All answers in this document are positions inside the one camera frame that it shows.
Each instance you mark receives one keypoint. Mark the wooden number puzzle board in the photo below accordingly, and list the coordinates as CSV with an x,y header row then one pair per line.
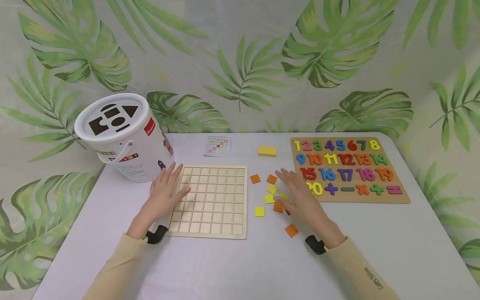
x,y
397,175

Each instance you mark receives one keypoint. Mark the person's right forearm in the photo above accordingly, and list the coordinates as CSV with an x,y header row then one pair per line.
x,y
362,271

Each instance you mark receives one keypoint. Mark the person's left thumb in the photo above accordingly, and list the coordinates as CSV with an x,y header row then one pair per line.
x,y
183,195

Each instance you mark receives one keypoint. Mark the set of coloured number pieces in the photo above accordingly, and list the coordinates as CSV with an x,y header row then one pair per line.
x,y
347,158

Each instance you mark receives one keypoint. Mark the person's left hand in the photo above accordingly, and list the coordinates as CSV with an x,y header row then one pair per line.
x,y
163,200

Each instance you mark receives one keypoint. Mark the person's left forearm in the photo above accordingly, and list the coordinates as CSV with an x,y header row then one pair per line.
x,y
114,268

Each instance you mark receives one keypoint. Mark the person's left fingers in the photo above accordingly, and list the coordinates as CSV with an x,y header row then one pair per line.
x,y
162,177

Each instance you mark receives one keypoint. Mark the person's right thumb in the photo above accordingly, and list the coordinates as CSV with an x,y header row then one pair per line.
x,y
282,201

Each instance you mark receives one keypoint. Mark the yellow rectangular block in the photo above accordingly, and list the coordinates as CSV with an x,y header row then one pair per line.
x,y
267,151

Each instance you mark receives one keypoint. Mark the person's right hand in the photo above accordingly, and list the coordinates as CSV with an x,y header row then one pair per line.
x,y
305,206

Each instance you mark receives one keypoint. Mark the orange square tile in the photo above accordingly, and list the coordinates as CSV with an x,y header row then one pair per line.
x,y
278,207
271,179
291,230
255,178

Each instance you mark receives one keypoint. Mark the wooden grid board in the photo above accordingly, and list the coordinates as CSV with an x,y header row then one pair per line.
x,y
217,204

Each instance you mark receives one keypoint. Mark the grid pattern card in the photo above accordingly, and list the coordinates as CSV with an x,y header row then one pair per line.
x,y
217,146

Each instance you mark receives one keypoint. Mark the black wrist band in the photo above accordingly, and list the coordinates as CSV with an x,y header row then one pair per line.
x,y
156,234
315,244

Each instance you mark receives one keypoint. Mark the white shape sorter bucket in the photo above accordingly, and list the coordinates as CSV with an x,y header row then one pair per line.
x,y
123,141

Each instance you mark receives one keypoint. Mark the person's left index finger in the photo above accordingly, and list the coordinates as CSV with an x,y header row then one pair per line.
x,y
177,176

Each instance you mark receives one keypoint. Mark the person's right index finger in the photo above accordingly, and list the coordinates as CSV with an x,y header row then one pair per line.
x,y
285,180

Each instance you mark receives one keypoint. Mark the person's right fingers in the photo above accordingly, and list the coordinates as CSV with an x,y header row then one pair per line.
x,y
296,177

